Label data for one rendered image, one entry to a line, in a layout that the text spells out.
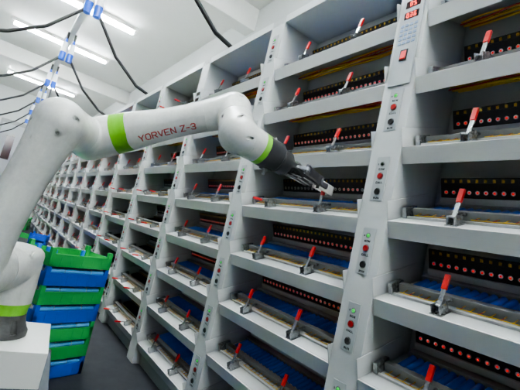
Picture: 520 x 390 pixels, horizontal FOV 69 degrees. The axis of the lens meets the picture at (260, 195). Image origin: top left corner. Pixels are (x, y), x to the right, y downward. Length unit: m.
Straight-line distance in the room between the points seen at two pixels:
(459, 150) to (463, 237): 0.20
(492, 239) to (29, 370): 1.13
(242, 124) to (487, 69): 0.59
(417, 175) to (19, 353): 1.13
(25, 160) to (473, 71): 1.07
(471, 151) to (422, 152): 0.12
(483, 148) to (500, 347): 0.41
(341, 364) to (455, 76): 0.77
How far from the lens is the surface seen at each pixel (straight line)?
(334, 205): 1.25
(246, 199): 1.56
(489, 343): 0.89
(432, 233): 0.96
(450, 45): 1.32
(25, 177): 1.05
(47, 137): 1.04
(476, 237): 0.92
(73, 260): 1.87
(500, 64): 1.05
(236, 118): 1.02
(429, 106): 1.19
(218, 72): 2.38
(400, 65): 1.19
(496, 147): 0.96
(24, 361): 1.21
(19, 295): 1.25
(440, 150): 1.01
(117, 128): 1.15
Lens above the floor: 0.77
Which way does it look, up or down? 7 degrees up
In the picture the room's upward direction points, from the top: 13 degrees clockwise
